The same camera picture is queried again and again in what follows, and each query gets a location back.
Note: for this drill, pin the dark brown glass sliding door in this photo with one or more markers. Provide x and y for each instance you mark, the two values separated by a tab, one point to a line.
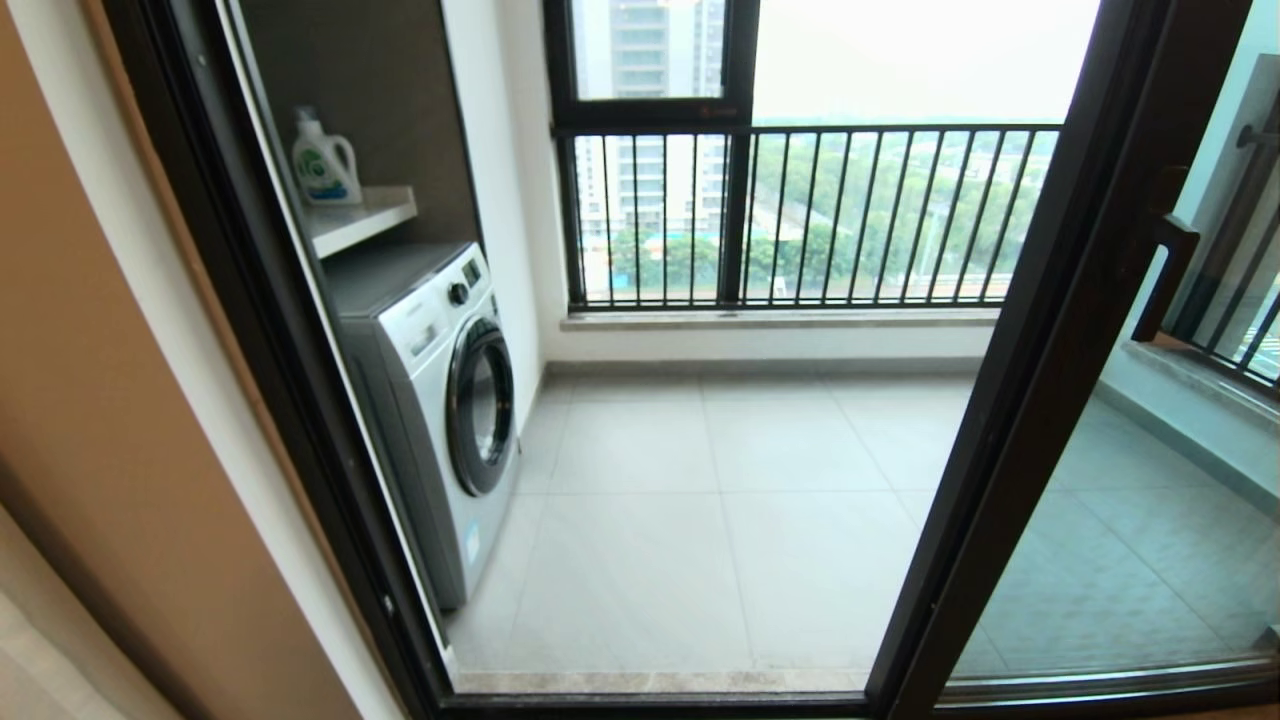
1050	350

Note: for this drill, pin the grey stone window sill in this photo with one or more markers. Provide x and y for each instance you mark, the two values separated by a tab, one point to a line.
780	318

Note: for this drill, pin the black window frame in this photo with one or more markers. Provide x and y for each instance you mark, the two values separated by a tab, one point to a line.
650	110

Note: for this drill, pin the black metal balcony railing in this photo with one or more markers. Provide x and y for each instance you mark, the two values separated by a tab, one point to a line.
800	129

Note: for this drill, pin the white laundry detergent bottle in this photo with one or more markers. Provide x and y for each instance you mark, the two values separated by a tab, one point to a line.
325	170

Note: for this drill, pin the white wall shelf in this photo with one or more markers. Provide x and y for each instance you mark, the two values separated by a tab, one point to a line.
360	220

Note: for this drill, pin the white front-load washing machine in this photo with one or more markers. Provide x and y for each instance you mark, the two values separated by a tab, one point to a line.
420	400

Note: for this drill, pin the black metal side railing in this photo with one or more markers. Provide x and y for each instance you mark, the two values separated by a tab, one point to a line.
1240	290

